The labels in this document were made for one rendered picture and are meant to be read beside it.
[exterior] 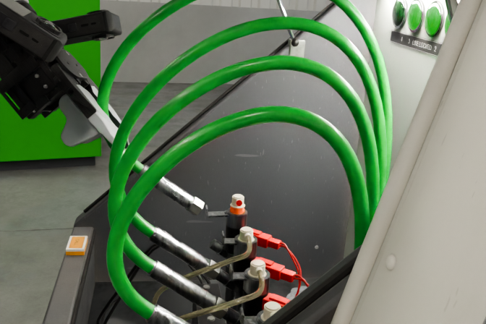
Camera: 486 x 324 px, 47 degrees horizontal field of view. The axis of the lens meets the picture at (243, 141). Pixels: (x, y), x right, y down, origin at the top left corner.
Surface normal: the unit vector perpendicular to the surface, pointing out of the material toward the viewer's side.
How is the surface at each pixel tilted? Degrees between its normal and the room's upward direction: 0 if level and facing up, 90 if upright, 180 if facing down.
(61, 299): 0
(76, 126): 75
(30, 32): 92
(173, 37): 90
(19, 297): 0
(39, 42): 92
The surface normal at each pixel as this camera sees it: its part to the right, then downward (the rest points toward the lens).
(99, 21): -0.09, 0.08
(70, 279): 0.07, -0.96
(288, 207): 0.15, 0.29
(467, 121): -0.94, -0.25
